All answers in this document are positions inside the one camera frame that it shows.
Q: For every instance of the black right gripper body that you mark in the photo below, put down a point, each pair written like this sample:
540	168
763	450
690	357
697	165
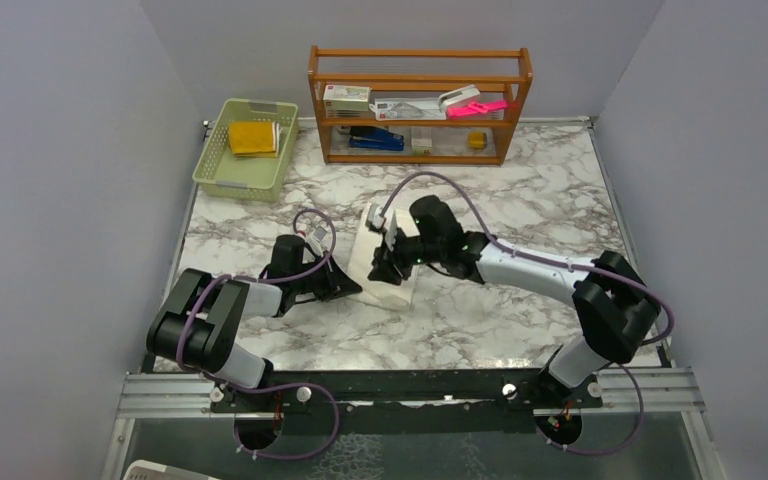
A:
415	250

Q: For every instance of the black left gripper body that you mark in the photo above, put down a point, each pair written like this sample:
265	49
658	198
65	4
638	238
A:
318	283

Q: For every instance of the cream white towel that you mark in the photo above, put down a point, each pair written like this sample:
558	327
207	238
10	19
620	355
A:
377	294

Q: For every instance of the green plastic basket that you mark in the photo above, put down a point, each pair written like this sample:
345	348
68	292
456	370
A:
221	174

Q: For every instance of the yellow brown bear towel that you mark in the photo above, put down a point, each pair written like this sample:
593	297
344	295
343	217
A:
254	138

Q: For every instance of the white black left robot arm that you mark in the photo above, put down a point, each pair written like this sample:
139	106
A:
197	324

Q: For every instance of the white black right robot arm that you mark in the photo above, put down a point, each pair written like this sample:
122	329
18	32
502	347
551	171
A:
614	313

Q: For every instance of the small white eraser box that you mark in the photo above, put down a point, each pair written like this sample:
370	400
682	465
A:
421	141

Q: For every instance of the small yellow block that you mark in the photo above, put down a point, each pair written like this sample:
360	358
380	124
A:
477	140

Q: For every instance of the blue black stapler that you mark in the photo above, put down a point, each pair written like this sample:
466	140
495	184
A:
375	138

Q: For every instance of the wooden shelf rack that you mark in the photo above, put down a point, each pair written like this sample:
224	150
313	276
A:
415	73

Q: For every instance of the white stapler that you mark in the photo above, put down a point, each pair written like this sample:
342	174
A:
459	97

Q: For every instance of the white green box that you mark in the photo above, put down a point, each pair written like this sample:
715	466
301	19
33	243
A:
346	98

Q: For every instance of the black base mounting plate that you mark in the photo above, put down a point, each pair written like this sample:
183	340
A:
395	402

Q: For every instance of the white tray corner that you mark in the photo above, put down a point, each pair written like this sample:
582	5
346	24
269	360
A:
147	470

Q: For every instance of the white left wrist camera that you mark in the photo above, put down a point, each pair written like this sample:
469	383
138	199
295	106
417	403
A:
316	241

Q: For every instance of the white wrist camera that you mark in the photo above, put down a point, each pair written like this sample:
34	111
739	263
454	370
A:
378	221
316	241

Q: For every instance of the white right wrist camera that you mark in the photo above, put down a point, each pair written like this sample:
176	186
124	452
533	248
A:
378	221

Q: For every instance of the aluminium rail frame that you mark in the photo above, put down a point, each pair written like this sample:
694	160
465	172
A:
652	425

